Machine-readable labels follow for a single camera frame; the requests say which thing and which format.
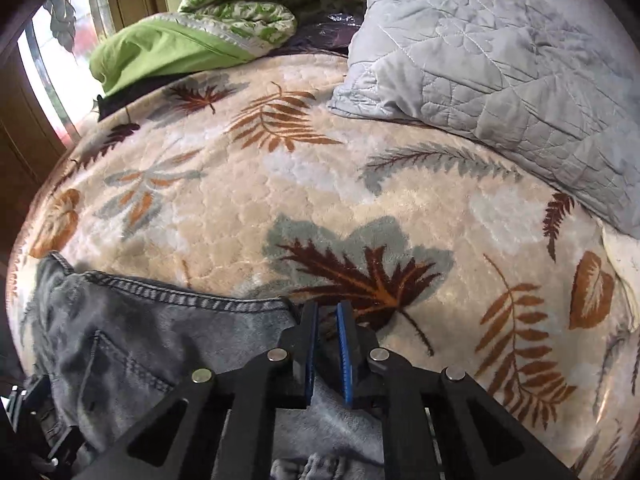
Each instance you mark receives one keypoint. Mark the black cloth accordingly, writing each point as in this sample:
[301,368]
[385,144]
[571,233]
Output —
[130,95]

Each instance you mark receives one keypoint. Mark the grey quilted pillow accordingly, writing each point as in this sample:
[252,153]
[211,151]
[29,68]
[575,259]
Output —
[475,60]

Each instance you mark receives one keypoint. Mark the patterned window glass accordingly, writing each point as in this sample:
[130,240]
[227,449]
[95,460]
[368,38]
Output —
[55,20]

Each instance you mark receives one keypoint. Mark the green patterned quilt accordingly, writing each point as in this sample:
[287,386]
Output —
[150,50]

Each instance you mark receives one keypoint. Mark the white floral pillow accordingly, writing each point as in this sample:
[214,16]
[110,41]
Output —
[625,260]

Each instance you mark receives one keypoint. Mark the dark purple cloth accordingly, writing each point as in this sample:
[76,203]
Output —
[320,35]

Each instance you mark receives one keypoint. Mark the blue-grey denim pants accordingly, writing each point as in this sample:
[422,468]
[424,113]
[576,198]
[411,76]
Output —
[150,330]

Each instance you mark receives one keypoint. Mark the leaf print beige blanket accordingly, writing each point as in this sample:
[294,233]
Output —
[300,185]

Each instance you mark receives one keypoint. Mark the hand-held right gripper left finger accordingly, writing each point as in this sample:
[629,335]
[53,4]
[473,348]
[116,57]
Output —
[311,370]

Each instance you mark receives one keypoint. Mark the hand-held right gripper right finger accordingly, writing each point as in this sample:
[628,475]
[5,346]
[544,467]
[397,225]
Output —
[345,360]

